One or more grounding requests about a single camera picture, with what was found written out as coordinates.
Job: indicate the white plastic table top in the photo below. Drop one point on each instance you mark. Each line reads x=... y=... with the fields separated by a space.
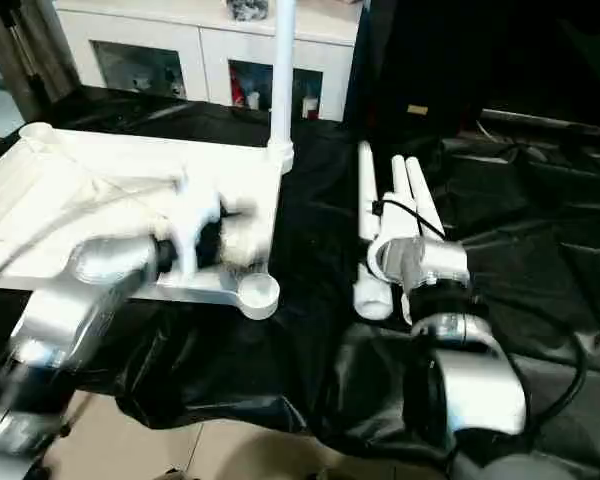
x=105 y=165

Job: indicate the white plastic table leg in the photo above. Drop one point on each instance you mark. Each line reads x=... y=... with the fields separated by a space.
x=422 y=190
x=399 y=175
x=282 y=75
x=367 y=200

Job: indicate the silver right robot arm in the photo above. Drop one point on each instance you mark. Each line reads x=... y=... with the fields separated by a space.
x=480 y=380

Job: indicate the black mat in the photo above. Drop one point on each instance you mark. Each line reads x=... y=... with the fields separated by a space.
x=305 y=350

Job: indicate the white glass door cabinet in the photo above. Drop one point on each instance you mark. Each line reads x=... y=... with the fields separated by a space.
x=200 y=45

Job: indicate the blue white patterned jar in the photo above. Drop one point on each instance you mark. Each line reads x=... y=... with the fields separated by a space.
x=247 y=9

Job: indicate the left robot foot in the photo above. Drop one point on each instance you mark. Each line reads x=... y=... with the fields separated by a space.
x=169 y=474

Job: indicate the metal framed glass door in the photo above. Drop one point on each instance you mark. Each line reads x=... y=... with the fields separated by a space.
x=10 y=65

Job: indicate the long dark rod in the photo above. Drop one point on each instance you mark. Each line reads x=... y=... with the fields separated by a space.
x=545 y=122

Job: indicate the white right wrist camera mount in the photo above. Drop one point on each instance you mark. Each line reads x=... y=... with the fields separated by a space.
x=400 y=222

